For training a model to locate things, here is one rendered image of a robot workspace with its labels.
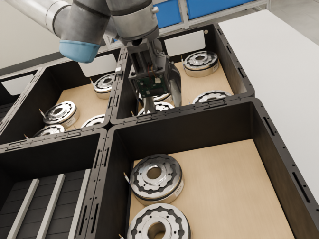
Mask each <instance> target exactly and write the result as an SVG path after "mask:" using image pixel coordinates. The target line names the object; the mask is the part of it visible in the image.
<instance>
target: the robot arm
mask: <svg viewBox="0 0 319 239"><path fill-rule="evenodd" d="M0 1H5V2H7V3H8V4H9V5H11V6H12V7H14V8H15V9H17V10H18V11H20V12H21V13H23V14H24V15H26V16H27V17H29V18H30V19H32V20H33V21H35V22H36V23H38V24H39V25H40V26H42V27H43V28H45V29H46V30H48V31H49V32H51V33H52V34H54V35H55V36H57V37H58V38H60V39H61V40H60V41H59V43H60V45H59V51H60V53H61V54H62V55H63V56H65V57H67V58H69V59H71V60H73V61H76V62H79V63H84V64H89V63H91V62H92V61H93V60H94V59H95V57H96V55H97V52H98V50H99V48H100V47H101V46H100V44H101V41H102V38H103V36H104V35H107V36H109V37H111V38H114V39H116V40H118V41H120V42H121V43H122V44H123V45H124V46H126V48H127V51H128V54H129V56H130V59H131V62H132V66H131V71H130V74H129V77H128V79H129V81H130V84H131V86H132V89H133V91H134V94H135V96H136V99H137V100H138V98H139V94H140V95H141V99H142V101H143V103H144V113H145V114H147V112H148V111H149V112H150V113H152V112H156V105H155V104H154V97H153V96H159V95H164V94H169V93H170V94H171V96H172V100H173V101H174V106H175V107H180V106H182V93H181V75H180V72H179V70H178V69H177V67H176V66H175V65H174V62H170V61H169V56H168V55H165V53H164V52H162V45H161V42H160V41H159V40H158V39H157V37H158V36H159V34H160V31H159V27H158V25H157V24H158V21H157V17H156V13H158V11H159V9H158V7H153V2H152V0H73V2H72V4H71V3H69V2H67V1H66V0H0ZM132 82H133V83H134V85H133V83H132ZM134 86H135V88H136V91H135V88H134Z"/></svg>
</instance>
